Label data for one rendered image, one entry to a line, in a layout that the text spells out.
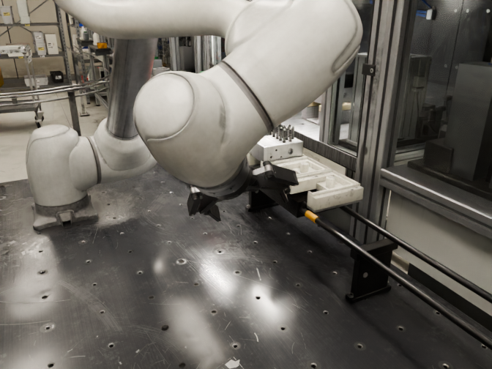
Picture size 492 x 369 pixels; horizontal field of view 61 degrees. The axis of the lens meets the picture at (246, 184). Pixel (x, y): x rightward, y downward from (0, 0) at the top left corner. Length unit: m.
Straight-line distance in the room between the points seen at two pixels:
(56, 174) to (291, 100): 0.94
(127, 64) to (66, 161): 0.37
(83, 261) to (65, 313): 0.20
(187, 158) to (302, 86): 0.15
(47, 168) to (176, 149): 0.91
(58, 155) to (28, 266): 0.32
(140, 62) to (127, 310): 0.58
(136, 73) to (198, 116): 0.71
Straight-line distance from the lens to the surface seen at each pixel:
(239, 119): 0.46
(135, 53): 1.08
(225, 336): 0.88
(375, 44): 1.09
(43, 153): 1.31
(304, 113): 1.52
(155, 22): 0.67
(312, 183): 1.08
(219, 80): 0.47
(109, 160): 1.33
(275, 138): 1.23
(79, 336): 0.94
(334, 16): 0.50
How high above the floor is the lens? 1.28
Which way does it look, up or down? 23 degrees down
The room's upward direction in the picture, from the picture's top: straight up
